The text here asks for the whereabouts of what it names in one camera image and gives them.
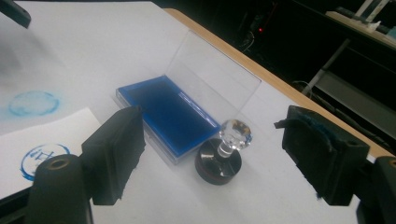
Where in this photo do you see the tangle of floor cables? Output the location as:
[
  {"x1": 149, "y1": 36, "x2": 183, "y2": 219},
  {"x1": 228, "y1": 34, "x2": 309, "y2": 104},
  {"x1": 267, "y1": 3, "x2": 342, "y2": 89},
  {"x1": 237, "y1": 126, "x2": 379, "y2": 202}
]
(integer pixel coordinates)
[{"x1": 237, "y1": 3, "x2": 281, "y2": 54}]

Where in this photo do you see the blue ink pad clear case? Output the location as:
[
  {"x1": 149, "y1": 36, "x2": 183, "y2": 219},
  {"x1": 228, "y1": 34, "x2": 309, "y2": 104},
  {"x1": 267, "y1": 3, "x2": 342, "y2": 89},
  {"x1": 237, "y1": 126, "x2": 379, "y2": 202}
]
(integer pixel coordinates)
[{"x1": 115, "y1": 29, "x2": 262, "y2": 166}]

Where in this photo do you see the black power strip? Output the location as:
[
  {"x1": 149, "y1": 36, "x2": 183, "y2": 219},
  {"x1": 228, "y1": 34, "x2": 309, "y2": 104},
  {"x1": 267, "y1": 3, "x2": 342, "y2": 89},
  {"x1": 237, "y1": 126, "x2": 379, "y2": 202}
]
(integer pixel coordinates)
[{"x1": 251, "y1": 13, "x2": 270, "y2": 36}]

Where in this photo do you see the white paper sheet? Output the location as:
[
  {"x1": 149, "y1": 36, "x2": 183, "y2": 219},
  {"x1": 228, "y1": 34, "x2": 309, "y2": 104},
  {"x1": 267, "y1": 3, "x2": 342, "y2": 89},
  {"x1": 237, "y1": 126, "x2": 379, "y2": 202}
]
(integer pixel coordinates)
[{"x1": 0, "y1": 106, "x2": 103, "y2": 201}]

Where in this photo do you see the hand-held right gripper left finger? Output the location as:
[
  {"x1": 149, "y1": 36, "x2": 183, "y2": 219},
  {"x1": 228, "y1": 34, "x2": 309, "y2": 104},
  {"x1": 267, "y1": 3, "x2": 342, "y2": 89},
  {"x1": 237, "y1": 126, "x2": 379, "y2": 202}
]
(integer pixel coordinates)
[{"x1": 26, "y1": 105, "x2": 147, "y2": 224}]

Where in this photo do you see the white metal frame desk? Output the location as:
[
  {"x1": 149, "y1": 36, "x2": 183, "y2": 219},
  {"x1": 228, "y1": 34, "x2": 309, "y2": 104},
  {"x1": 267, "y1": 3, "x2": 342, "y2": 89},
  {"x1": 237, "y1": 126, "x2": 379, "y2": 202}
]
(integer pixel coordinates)
[{"x1": 300, "y1": 0, "x2": 396, "y2": 141}]

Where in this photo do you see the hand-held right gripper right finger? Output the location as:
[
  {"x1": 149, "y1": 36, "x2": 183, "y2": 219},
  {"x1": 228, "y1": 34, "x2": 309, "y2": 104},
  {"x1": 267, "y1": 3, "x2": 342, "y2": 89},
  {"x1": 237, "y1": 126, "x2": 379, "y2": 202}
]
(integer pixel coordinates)
[{"x1": 274, "y1": 105, "x2": 396, "y2": 224}]

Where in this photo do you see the black stamp with crystal knob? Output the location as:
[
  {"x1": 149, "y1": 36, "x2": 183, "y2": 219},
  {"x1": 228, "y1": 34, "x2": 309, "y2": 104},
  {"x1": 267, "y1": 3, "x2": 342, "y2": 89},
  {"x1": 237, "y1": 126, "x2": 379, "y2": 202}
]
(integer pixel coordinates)
[{"x1": 194, "y1": 119, "x2": 254, "y2": 187}]

